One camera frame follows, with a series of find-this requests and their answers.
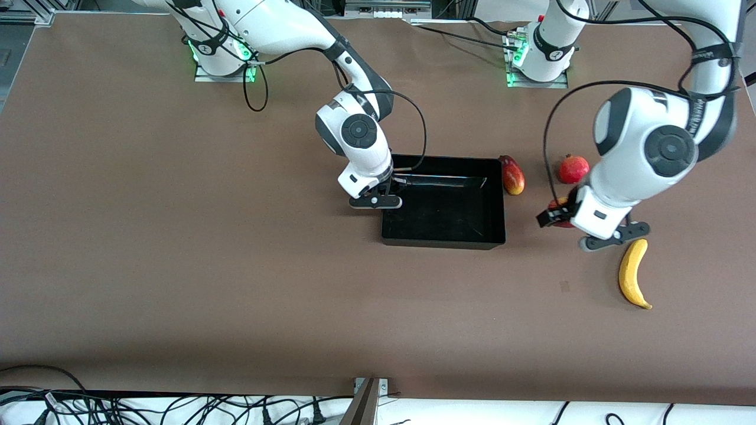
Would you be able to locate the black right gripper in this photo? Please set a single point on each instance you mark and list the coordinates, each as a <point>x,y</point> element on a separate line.
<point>392,187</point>

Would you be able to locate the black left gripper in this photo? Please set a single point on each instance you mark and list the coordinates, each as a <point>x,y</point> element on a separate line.
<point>550,215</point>

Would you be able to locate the red apple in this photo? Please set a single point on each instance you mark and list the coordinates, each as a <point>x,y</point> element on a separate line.
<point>564,221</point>

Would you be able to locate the black plastic box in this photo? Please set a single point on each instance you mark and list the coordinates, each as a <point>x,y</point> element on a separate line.
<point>443,212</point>

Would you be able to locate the yellow banana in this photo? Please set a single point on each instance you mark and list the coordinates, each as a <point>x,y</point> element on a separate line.
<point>629,277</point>

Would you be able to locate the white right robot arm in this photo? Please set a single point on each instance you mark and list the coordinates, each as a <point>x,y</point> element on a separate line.
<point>283,29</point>

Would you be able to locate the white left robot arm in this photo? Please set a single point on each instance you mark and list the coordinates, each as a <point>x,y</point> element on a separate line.
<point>644,130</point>

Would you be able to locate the red yellow mango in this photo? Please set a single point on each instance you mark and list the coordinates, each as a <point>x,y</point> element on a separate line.
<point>514,177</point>

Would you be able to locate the red pomegranate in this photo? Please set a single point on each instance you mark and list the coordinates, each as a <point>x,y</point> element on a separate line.
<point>573,169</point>

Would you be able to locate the silver connector panel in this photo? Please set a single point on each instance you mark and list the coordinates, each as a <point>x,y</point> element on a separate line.
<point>387,6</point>

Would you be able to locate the black power plug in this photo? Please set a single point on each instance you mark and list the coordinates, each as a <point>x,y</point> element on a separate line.
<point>317,415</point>

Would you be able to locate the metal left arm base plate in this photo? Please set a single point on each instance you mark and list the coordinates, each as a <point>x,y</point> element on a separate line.
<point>558,84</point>

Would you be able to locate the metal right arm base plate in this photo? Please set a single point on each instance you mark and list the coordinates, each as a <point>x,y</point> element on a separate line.
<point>204,77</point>

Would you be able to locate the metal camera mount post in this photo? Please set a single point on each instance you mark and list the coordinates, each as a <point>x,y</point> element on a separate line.
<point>363,407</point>

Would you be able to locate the aluminium frame rail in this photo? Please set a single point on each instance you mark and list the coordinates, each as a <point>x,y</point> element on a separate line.
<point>26,18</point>

